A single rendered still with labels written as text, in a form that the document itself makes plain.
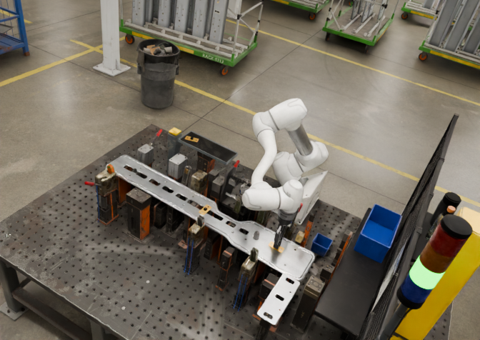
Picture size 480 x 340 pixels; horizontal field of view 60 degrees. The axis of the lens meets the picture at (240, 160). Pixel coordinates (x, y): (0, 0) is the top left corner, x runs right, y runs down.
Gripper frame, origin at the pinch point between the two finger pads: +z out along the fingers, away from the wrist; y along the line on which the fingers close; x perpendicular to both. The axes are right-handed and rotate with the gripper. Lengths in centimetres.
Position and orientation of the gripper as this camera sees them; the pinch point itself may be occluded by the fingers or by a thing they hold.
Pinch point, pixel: (278, 242)
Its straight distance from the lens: 227.6
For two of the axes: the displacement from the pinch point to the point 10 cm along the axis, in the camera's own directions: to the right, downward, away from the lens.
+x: 8.5, 4.1, -3.3
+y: -5.1, 4.5, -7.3
